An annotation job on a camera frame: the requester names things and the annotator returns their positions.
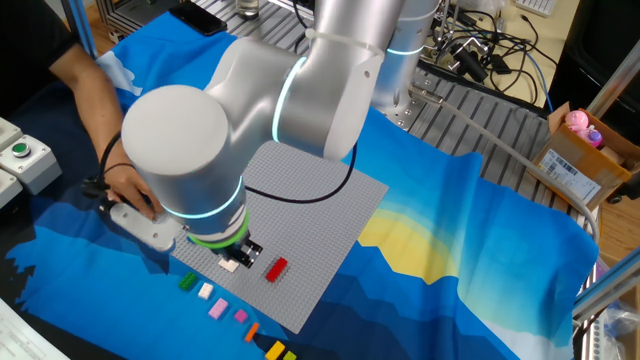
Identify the aluminium frame post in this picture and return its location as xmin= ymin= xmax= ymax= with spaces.
xmin=586 ymin=38 xmax=640 ymax=119
xmin=62 ymin=0 xmax=100 ymax=62

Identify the open cardboard box with label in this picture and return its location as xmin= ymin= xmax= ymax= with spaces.
xmin=527 ymin=101 xmax=640 ymax=212

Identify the black cable bundle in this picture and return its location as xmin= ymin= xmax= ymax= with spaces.
xmin=290 ymin=0 xmax=319 ymax=54

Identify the clear drinking glass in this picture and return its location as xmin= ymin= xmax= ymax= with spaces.
xmin=234 ymin=0 xmax=261 ymax=19

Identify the printed white paper sheet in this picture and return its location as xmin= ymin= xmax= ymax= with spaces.
xmin=0 ymin=297 xmax=72 ymax=360

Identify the red Lego brick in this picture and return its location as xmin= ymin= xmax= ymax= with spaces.
xmin=264 ymin=256 xmax=289 ymax=284

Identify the person's left forearm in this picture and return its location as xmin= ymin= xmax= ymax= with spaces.
xmin=48 ymin=43 xmax=136 ymax=174

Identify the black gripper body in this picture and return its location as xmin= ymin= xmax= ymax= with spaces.
xmin=219 ymin=235 xmax=251 ymax=257

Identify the white keyboard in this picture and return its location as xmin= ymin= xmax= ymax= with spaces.
xmin=514 ymin=0 xmax=559 ymax=19

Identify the black smartphone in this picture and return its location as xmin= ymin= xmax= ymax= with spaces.
xmin=168 ymin=1 xmax=229 ymax=37

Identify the blue landscape print cloth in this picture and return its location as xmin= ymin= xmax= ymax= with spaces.
xmin=0 ymin=10 xmax=600 ymax=360

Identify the purple toy bottle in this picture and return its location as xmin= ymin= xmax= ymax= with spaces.
xmin=581 ymin=126 xmax=604 ymax=149

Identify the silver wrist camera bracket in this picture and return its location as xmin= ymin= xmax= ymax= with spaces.
xmin=108 ymin=202 xmax=184 ymax=253

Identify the clear plastic bag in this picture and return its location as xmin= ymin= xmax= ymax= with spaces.
xmin=602 ymin=303 xmax=640 ymax=360

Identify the black cabinet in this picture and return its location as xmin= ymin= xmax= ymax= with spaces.
xmin=547 ymin=0 xmax=640 ymax=147

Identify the white box green button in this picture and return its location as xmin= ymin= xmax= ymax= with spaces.
xmin=0 ymin=133 xmax=63 ymax=196

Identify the light pink Lego brick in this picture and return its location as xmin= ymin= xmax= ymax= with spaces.
xmin=207 ymin=297 xmax=230 ymax=320

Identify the pink pig toy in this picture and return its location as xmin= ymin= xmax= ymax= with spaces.
xmin=564 ymin=109 xmax=591 ymax=134

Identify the white box red button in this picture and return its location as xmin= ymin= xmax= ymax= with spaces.
xmin=0 ymin=168 xmax=25 ymax=210
xmin=0 ymin=117 xmax=25 ymax=152

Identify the person's left hand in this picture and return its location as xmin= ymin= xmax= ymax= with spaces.
xmin=102 ymin=164 xmax=164 ymax=221

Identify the aluminium frame rail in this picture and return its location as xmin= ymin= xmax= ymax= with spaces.
xmin=571 ymin=247 xmax=640 ymax=322

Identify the gray Lego baseplate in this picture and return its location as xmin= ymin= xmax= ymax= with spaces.
xmin=149 ymin=140 xmax=389 ymax=335

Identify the green flange ring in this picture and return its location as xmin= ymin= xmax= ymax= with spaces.
xmin=187 ymin=209 xmax=251 ymax=250

